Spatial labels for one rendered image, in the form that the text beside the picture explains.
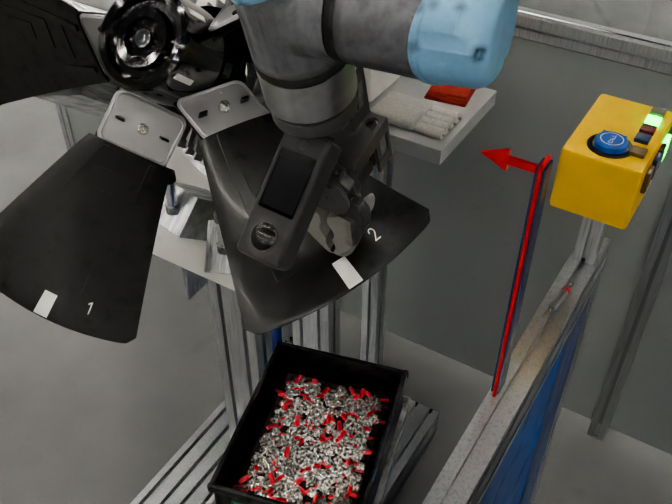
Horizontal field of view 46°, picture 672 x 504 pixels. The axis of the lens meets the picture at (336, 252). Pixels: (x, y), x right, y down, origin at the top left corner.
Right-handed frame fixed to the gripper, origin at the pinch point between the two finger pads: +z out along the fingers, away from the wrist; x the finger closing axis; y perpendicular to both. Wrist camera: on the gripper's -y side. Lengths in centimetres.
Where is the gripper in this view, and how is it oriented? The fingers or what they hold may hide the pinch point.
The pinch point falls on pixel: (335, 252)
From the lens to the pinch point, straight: 78.8
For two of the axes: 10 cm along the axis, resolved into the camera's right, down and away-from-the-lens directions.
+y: 5.0, -7.6, 4.2
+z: 1.5, 5.5, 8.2
